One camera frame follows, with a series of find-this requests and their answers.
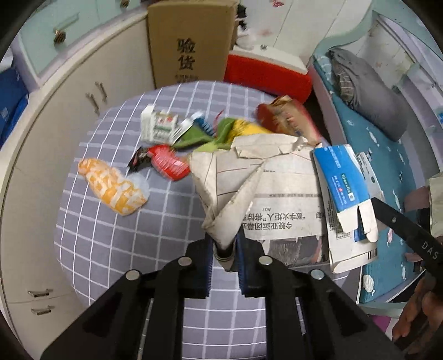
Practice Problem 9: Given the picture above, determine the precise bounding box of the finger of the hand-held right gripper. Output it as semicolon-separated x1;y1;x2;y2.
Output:
370;197;416;243

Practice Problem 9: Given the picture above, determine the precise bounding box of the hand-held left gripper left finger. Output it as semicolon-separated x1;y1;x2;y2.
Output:
41;238;214;360

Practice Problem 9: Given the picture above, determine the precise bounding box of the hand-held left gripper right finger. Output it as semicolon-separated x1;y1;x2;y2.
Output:
235;232;404;360

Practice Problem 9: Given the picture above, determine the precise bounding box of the blue and white carton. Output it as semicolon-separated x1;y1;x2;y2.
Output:
313;143;386;274

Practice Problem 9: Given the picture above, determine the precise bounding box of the newspaper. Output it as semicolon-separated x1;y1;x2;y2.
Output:
190;133;333;272

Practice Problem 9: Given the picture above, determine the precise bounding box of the green wrapper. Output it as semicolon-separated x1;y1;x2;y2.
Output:
171;118;236;153

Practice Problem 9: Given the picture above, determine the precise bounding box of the red brown snack bag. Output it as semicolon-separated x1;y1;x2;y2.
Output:
256;95;322;146

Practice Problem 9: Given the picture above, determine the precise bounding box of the person's right hand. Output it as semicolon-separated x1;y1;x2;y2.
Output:
392;276;443;343

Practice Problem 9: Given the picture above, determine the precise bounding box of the pink cloth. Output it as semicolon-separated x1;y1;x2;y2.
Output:
404;188;430;212

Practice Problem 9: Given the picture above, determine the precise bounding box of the beige cloth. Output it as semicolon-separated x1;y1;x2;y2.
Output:
428;176;443;236

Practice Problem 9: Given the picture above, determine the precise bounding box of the bed with teal sheet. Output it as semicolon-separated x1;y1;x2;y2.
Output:
308;7;443;316

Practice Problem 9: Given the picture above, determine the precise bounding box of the grey checked tablecloth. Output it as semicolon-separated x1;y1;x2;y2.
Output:
52;81;364;360

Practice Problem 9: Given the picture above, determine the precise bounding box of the red packet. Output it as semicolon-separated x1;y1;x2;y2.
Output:
147;145;192;181

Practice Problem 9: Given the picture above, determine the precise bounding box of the grey blanket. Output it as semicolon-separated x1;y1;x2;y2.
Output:
327;48;409;141

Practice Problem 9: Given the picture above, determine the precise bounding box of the orange snack packet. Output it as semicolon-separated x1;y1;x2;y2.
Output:
78;157;150;216

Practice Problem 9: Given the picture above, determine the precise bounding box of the blue white wrapper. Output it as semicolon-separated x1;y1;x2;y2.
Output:
178;111;216;136

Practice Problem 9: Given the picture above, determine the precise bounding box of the white cigarette box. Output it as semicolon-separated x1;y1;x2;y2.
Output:
140;104;183;145

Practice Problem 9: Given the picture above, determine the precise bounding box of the red storage bench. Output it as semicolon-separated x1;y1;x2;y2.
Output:
224;48;314;104

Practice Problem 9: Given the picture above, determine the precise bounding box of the white cabinet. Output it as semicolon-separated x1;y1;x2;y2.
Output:
0;10;157;347

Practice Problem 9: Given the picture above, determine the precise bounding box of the tall cardboard box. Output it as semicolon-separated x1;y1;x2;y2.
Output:
147;0;240;89

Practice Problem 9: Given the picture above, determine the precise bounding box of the white plastic bag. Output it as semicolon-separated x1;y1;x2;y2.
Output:
236;24;259;48

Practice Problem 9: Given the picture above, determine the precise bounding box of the blue box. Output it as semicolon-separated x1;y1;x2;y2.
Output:
0;66;30;146

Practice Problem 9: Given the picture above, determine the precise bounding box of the teal cabinet drawer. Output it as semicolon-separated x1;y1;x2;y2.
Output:
19;0;150;79

